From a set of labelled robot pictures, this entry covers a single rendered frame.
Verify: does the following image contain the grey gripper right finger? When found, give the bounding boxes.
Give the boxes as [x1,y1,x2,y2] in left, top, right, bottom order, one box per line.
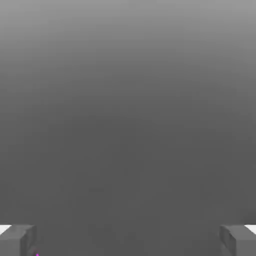
[219,224,256,256]

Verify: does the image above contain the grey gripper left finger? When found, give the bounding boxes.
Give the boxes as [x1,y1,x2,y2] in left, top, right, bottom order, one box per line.
[0,224,38,256]

